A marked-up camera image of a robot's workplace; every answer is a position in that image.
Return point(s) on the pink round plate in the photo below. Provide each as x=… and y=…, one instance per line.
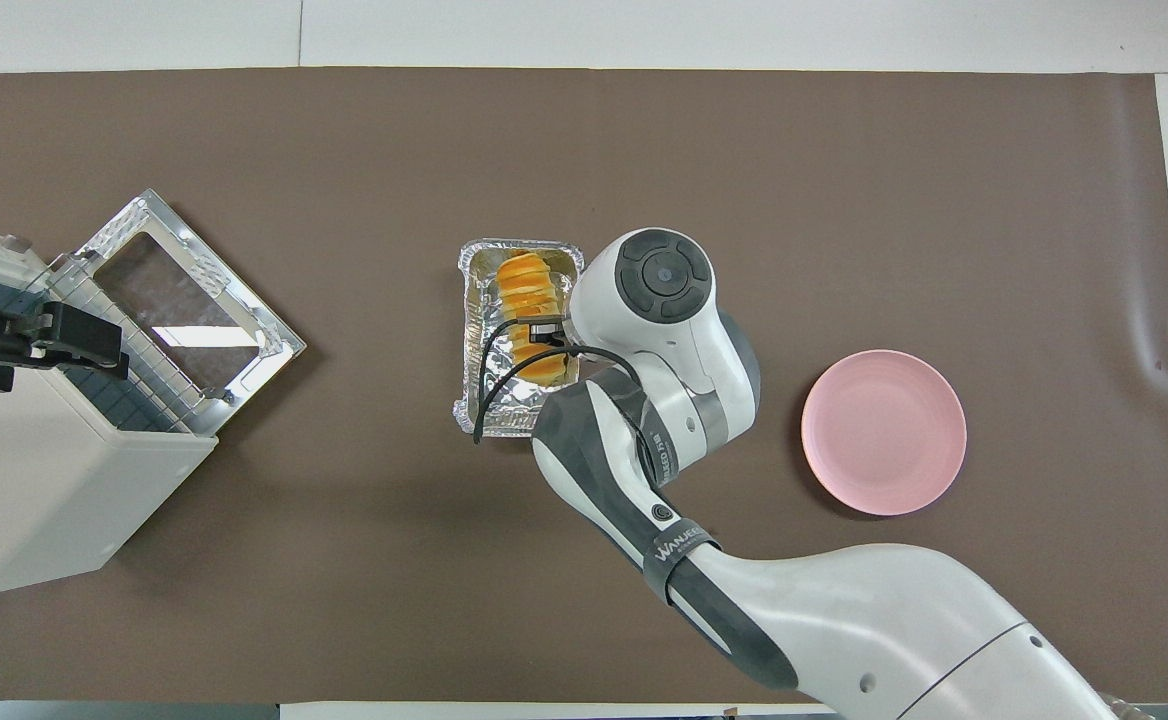
x=884, y=430

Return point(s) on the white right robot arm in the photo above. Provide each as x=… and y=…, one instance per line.
x=844, y=620

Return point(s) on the white toaster oven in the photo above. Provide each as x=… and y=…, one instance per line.
x=44, y=480

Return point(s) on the orange sliced bread loaf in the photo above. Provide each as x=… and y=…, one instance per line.
x=524, y=285

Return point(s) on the glass oven door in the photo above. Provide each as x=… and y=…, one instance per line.
x=184, y=300

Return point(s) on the aluminium foil tray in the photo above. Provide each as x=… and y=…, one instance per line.
x=479, y=270

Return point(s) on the brown paper table mat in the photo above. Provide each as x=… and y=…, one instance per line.
x=344, y=550

